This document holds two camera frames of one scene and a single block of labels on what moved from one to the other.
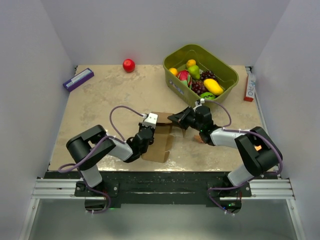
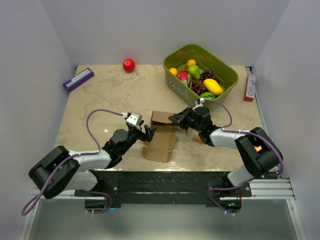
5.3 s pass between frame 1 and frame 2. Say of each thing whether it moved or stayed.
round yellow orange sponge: stayed
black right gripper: stayed
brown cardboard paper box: stayed
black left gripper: moved
